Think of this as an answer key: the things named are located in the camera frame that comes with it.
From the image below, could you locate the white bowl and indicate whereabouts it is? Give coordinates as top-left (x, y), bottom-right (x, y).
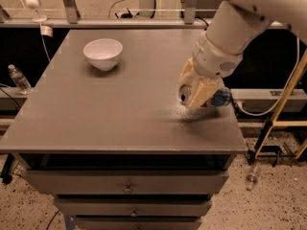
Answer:
top-left (83, 38), bottom-right (123, 71)

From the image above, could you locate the plastic water bottle on ledge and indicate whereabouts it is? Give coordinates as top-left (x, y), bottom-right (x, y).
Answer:
top-left (8, 64), bottom-right (32, 95)

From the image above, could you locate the metal frame rail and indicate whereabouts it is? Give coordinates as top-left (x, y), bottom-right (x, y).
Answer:
top-left (0, 0), bottom-right (289, 30)

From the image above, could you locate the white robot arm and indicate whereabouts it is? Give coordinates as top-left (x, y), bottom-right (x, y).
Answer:
top-left (177, 0), bottom-right (307, 108)

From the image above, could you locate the grey drawer cabinet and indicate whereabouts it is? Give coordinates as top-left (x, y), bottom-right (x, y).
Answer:
top-left (1, 29), bottom-right (246, 230)

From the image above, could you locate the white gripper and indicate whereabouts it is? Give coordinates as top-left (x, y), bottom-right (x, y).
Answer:
top-left (177, 31), bottom-right (243, 108)

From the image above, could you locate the red bull can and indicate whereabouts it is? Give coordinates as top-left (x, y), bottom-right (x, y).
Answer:
top-left (177, 83), bottom-right (233, 109)

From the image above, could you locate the white webcam on stand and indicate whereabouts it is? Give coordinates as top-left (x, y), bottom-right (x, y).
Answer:
top-left (25, 0), bottom-right (47, 23)

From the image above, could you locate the plastic bottle on floor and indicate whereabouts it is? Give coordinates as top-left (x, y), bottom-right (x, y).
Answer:
top-left (246, 164), bottom-right (260, 191)

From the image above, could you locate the yellow black stand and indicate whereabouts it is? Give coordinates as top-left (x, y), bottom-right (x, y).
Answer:
top-left (248, 48), bottom-right (307, 169)

